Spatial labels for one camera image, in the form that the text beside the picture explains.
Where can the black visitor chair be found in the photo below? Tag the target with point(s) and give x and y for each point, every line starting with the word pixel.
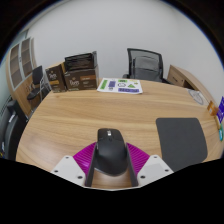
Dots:
pixel 36 81

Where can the small orange-brown box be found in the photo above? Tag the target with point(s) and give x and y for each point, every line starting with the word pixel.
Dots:
pixel 212 108

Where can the black mesh office chair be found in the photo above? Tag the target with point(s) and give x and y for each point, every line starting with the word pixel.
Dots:
pixel 145 66

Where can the wide brown cardboard box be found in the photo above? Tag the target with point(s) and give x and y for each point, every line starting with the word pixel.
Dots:
pixel 81 80

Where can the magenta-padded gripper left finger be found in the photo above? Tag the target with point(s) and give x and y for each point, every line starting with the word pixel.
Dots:
pixel 83 158

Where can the wooden shelf unit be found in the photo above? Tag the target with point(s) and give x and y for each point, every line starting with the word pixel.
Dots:
pixel 20 73

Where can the black cardboard box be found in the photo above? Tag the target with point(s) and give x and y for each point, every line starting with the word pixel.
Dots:
pixel 80 61

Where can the tall brown cardboard box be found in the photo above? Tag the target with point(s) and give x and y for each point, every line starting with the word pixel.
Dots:
pixel 55 79

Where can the black computer mouse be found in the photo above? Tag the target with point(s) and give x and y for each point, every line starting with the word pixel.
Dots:
pixel 111 150

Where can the teal card pack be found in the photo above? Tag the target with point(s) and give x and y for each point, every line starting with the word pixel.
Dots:
pixel 221 134

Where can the black leather armchair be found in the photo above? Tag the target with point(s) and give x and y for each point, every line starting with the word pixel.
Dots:
pixel 10 130

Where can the wooden side desk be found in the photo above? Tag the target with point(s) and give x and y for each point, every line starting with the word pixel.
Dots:
pixel 186 80

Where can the white sticker sheet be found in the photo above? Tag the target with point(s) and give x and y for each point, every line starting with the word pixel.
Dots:
pixel 119 86

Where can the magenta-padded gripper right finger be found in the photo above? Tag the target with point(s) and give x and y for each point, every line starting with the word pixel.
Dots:
pixel 138 159

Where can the purple card package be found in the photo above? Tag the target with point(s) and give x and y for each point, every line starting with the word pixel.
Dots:
pixel 221 110

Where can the dark grey mouse pad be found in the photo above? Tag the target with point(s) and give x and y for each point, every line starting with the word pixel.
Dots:
pixel 181 141

